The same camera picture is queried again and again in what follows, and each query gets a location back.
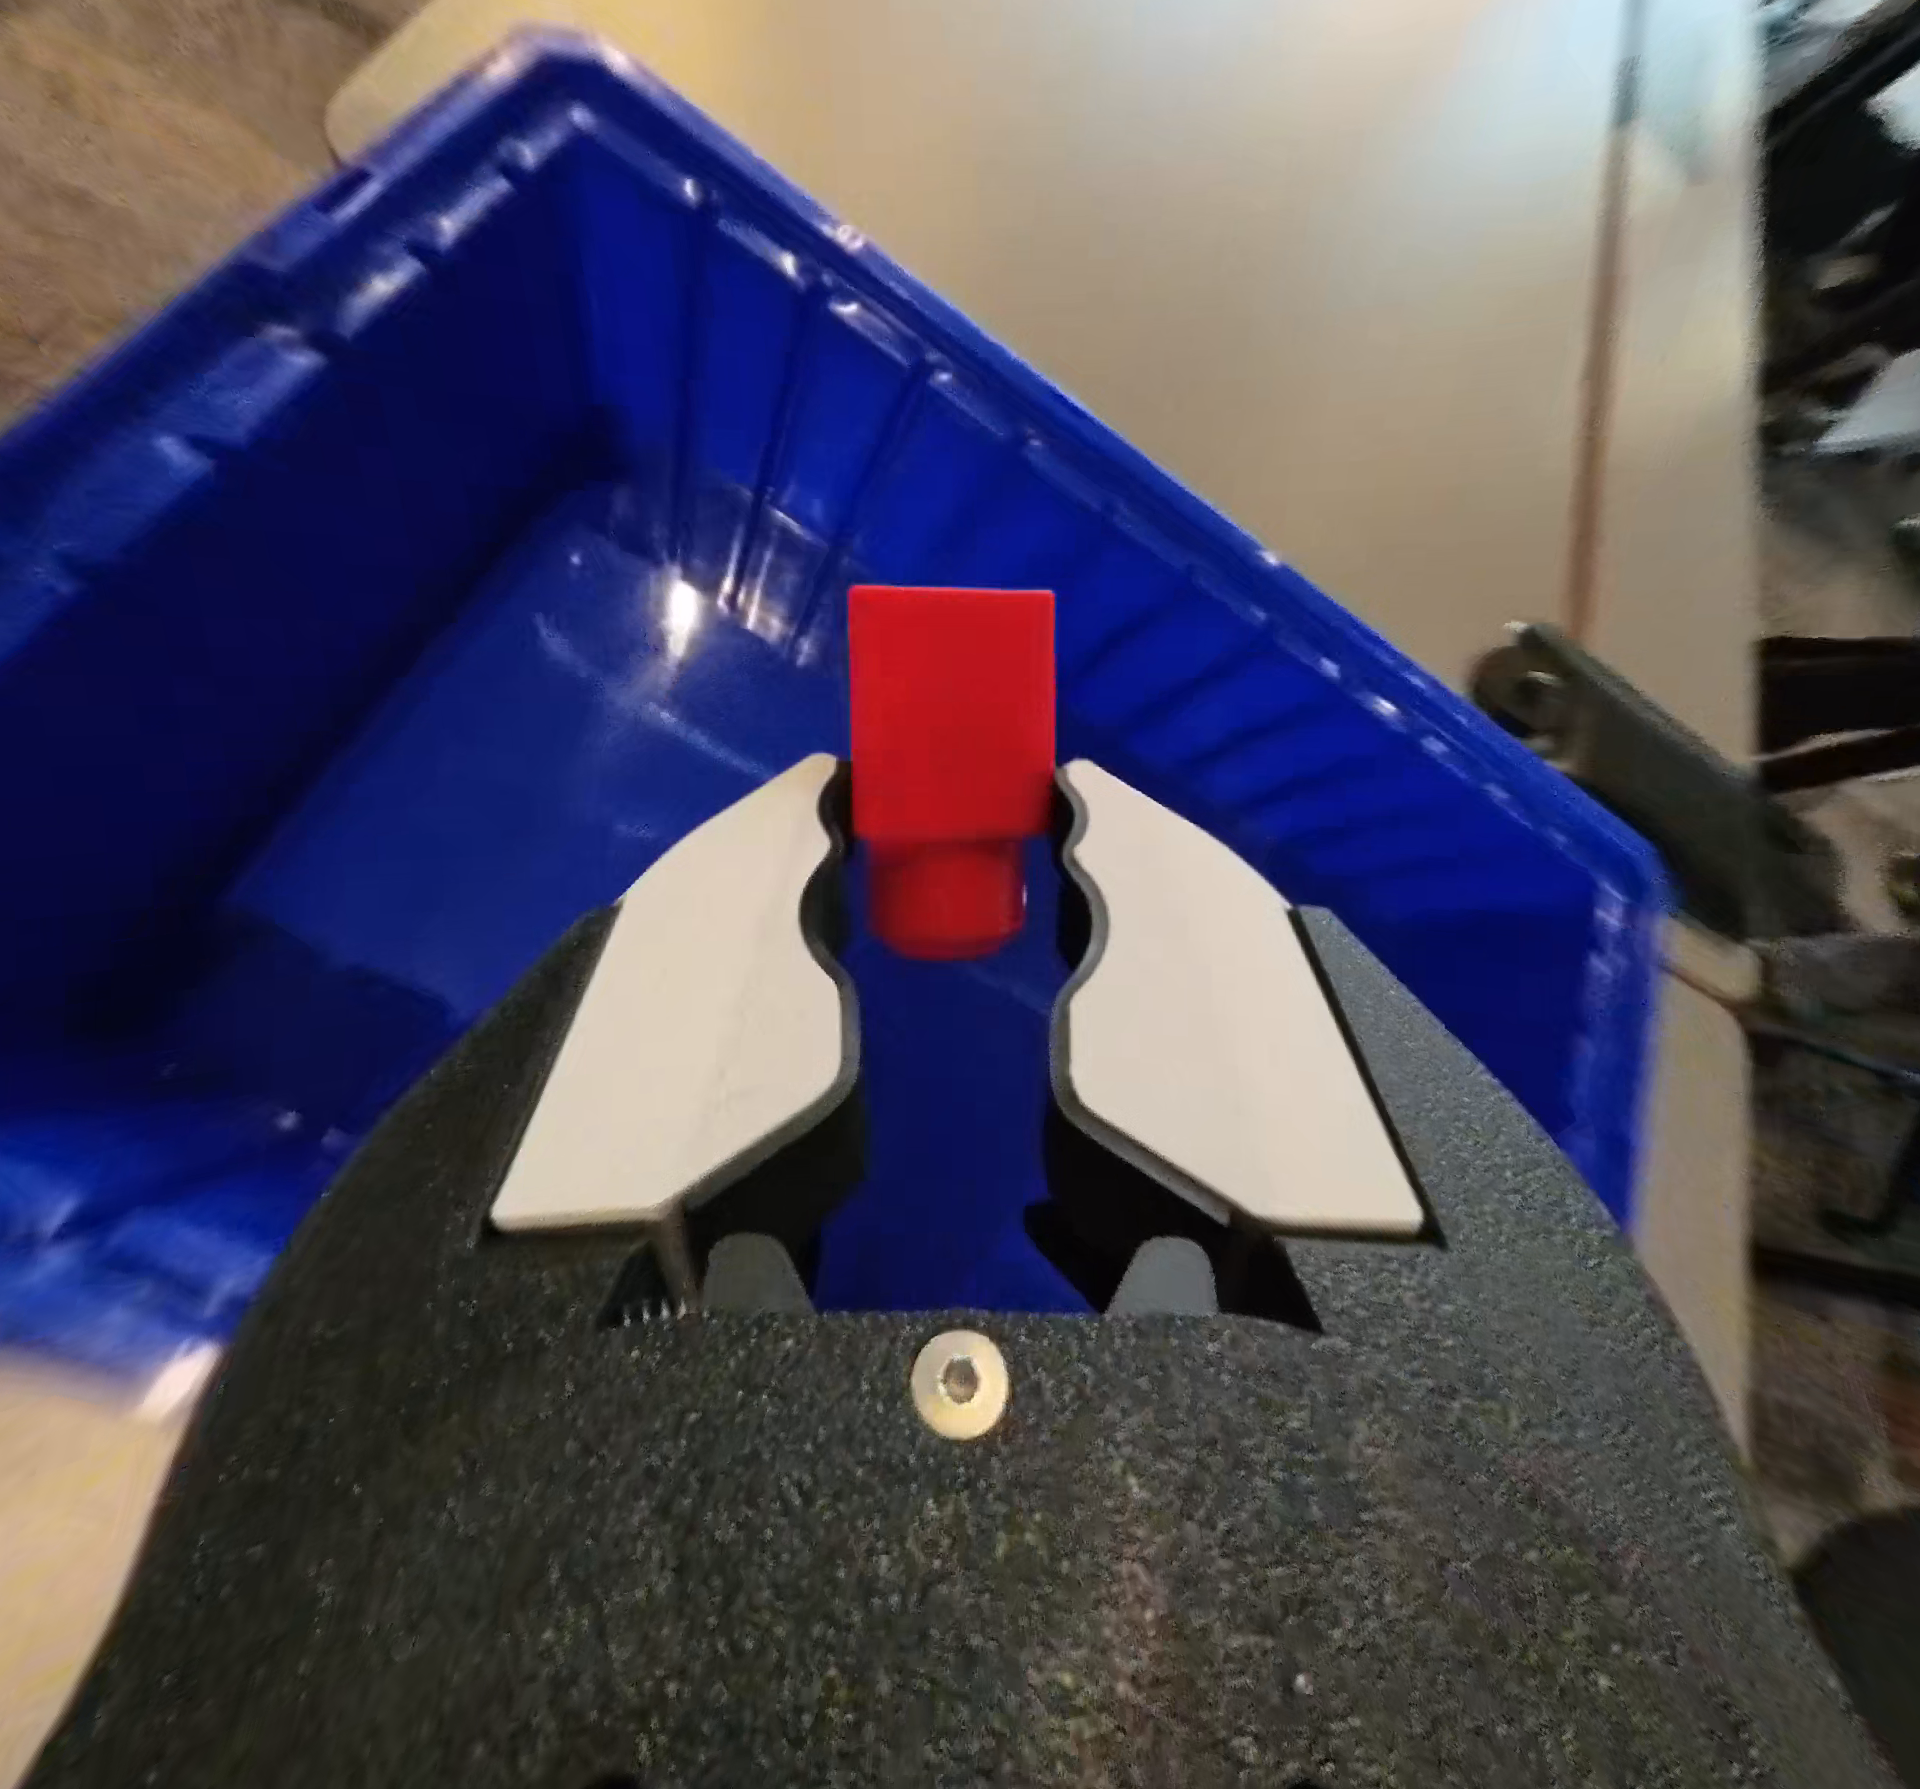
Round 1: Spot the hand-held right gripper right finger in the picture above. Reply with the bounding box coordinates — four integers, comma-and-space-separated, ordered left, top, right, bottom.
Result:
1054, 756, 1430, 1242

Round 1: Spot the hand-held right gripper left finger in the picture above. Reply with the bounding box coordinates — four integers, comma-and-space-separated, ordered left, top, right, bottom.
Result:
489, 753, 863, 1309

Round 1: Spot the small red mega block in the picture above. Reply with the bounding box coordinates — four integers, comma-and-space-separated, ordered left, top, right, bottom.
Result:
843, 585, 1063, 959

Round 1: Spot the blue plastic bin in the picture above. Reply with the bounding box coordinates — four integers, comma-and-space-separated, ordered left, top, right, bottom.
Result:
0, 23, 1680, 1416

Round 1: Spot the black table clamp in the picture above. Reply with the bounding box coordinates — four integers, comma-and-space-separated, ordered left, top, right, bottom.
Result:
1469, 615, 1861, 1012

